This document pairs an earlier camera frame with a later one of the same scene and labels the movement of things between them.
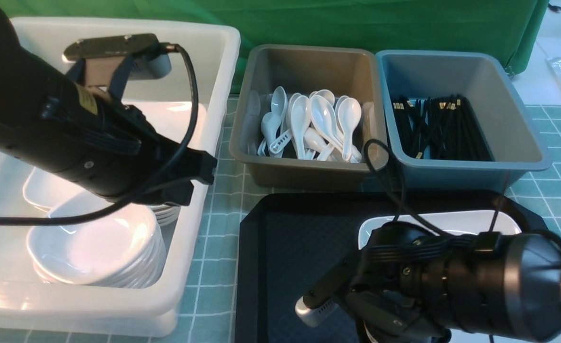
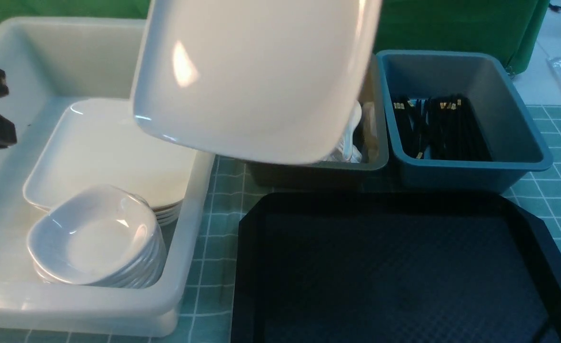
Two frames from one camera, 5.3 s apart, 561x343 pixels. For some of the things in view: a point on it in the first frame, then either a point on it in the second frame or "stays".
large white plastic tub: (11, 296) stays
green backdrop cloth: (508, 27) stays
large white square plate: (461, 222) -> (279, 80)
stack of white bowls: (127, 249) stays
